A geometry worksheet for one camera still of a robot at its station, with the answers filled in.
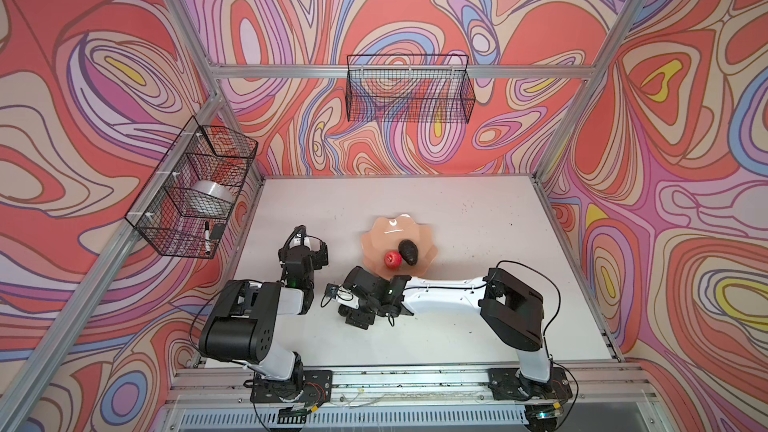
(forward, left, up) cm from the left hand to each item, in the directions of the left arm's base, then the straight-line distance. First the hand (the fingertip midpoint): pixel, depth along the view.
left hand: (308, 241), depth 94 cm
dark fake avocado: (-3, -32, -2) cm, 32 cm away
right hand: (-19, -17, -5) cm, 26 cm away
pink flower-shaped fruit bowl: (+5, -24, -5) cm, 25 cm away
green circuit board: (-45, -2, -9) cm, 46 cm away
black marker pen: (-11, +19, +19) cm, 29 cm away
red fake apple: (-6, -27, -1) cm, 28 cm away
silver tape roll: (-1, +19, +25) cm, 31 cm away
